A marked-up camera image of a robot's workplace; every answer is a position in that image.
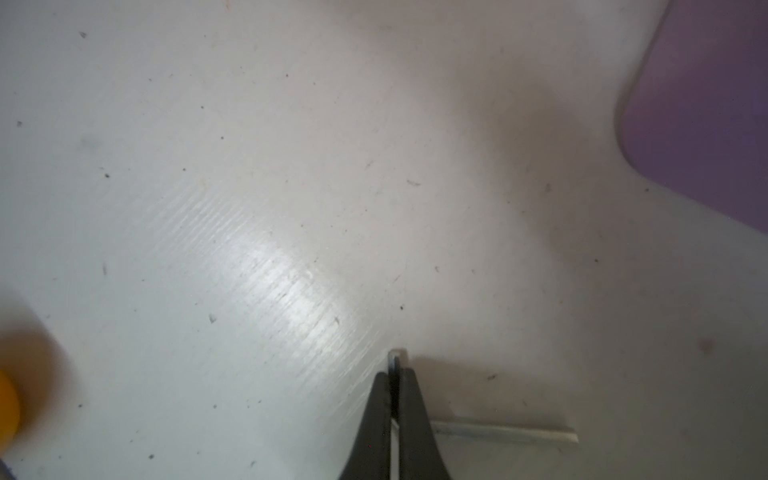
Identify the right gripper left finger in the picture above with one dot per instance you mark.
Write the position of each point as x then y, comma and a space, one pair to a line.
370, 456

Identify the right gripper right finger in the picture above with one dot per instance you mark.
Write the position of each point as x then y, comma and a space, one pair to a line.
419, 455

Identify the grey hex key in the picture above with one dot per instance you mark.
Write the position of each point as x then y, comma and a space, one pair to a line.
493, 432

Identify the purple clear plastic tool box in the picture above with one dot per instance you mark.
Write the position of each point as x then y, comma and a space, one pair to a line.
695, 118

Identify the yellow squash toy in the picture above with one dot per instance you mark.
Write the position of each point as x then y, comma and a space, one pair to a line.
10, 411

